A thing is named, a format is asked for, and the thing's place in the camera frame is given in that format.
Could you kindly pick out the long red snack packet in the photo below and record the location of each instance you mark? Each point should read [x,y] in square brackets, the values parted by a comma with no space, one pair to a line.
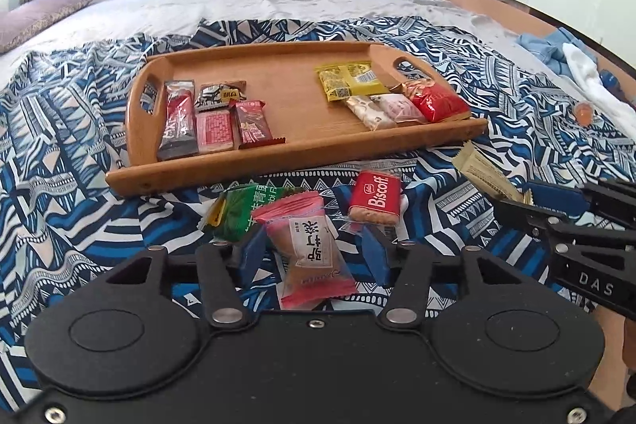
[179,121]

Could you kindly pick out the pink candy packet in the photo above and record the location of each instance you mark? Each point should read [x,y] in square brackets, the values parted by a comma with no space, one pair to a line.
[310,255]

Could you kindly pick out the grey bed sheet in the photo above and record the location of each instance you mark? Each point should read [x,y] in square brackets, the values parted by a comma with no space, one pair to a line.
[298,6]

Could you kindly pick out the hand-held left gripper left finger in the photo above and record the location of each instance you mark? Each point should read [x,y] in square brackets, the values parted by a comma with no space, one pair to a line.
[251,252]

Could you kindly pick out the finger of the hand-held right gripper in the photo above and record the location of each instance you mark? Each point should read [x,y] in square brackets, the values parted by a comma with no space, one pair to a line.
[554,199]
[526,215]

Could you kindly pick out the purple pillow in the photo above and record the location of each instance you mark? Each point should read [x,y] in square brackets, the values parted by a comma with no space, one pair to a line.
[39,16]

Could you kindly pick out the blue white patterned blanket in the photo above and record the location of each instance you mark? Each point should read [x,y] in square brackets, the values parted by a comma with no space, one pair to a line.
[59,131]

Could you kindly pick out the nut snack packet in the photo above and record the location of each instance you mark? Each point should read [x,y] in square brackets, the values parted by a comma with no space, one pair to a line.
[216,96]

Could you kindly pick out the white red small snack packet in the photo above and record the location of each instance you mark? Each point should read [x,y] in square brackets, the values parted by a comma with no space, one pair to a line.
[400,108]

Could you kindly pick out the yellow snack packet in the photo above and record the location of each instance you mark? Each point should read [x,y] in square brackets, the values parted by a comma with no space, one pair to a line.
[345,81]

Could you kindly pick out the wooden bed frame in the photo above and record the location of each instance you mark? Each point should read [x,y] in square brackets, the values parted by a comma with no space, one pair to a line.
[497,6]

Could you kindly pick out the white cookie packet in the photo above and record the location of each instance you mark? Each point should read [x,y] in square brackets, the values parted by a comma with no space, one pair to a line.
[367,111]

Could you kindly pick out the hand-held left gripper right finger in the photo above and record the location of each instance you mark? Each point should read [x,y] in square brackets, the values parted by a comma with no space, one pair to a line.
[375,255]

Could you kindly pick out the pink red square snack packet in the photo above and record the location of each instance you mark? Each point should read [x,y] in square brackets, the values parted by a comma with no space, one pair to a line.
[214,132]

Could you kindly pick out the red snack bag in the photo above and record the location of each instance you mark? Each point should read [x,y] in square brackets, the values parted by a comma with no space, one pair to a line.
[439,101]

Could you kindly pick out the dark red snack packet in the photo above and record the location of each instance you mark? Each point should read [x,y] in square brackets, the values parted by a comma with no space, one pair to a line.
[251,126]

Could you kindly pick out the orange jelly cup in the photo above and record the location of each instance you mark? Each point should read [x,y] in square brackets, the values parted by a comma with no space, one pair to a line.
[583,113]

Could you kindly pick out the red biscuit packet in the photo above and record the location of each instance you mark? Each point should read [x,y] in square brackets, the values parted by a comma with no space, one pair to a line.
[372,198]

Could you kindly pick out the blue cloth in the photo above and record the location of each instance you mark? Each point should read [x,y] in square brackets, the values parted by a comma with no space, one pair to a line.
[541,49]

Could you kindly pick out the green snack packet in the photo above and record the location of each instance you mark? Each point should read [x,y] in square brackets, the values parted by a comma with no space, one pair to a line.
[238,215]

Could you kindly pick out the beige snack packet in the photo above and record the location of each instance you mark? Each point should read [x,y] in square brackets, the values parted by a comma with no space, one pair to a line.
[482,170]

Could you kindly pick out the wooden tray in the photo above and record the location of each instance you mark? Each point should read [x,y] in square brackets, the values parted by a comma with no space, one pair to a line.
[298,106]

